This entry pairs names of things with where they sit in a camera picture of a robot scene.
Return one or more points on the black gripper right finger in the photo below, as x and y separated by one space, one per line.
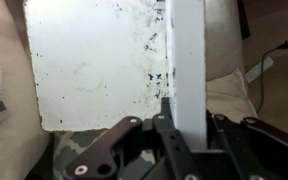
260 150

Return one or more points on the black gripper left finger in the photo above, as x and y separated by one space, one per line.
110 146

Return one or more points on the white wooden chair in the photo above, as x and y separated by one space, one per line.
94 66

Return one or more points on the camouflage patterned blanket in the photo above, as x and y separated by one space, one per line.
74 143

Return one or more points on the white power strip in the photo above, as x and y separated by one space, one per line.
259 69

